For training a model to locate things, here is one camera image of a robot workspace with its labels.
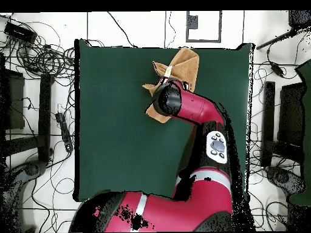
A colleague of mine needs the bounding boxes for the tan terry towel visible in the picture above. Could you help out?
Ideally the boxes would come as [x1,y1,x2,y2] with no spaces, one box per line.
[142,47,200,124]

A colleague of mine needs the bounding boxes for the black flat case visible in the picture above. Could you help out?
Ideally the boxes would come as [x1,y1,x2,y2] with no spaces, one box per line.
[0,69,26,130]
[278,82,307,146]

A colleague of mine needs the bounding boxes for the small grey square plate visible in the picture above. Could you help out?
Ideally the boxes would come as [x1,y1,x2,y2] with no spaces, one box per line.
[188,15,199,30]

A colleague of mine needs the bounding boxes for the black stand bar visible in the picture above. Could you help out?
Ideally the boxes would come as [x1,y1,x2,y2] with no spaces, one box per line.
[261,81,276,168]
[37,73,53,163]

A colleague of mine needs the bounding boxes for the black power adapter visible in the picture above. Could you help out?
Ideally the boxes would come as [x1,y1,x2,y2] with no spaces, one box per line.
[268,61,285,78]

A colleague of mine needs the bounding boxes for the dark green table cloth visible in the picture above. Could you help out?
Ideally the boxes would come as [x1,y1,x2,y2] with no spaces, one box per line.
[73,39,255,203]

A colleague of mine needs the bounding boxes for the black power strip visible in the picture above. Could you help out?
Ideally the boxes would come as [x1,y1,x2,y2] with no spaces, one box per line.
[55,112,74,154]

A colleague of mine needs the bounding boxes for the black tripod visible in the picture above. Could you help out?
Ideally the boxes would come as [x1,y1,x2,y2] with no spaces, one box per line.
[256,10,311,50]

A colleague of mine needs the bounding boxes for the black box on floor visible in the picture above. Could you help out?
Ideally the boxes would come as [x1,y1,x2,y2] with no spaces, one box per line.
[4,21,37,44]

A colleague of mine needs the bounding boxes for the grey floor frame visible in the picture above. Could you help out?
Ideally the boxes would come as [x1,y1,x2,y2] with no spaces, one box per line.
[185,10,222,44]

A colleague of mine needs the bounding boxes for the tangled black cables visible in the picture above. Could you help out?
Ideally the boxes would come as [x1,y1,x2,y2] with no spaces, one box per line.
[0,14,76,81]

